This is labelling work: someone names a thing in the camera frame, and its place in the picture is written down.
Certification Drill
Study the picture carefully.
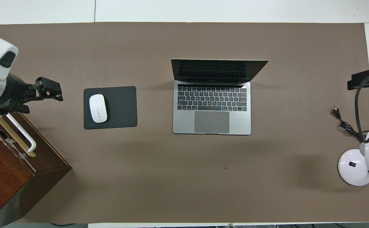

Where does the white desk lamp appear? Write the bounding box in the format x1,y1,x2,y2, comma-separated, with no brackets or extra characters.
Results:
337,130,369,186

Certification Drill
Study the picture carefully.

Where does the white computer mouse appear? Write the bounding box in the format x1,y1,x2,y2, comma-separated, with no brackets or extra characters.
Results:
89,94,108,123

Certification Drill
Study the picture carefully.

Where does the dark brown wooden box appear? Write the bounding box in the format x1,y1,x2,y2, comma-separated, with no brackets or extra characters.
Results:
0,109,72,227

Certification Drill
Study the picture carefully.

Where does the silver apple laptop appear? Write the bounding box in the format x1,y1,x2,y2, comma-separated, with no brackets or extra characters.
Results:
171,59,269,136

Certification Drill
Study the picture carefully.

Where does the black lamp power cable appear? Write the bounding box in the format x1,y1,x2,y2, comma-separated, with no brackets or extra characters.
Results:
332,107,367,142

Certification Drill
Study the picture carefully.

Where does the white box handle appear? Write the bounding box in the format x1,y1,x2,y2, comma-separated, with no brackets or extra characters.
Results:
0,111,37,153

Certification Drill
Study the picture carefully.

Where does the black mouse pad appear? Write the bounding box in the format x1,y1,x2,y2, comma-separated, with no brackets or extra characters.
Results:
83,86,138,130

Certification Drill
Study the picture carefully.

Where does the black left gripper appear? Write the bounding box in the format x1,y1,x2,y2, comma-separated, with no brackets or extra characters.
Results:
0,73,64,115

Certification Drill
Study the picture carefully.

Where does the brown table mat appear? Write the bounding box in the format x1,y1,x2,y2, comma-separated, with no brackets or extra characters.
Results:
0,22,369,224

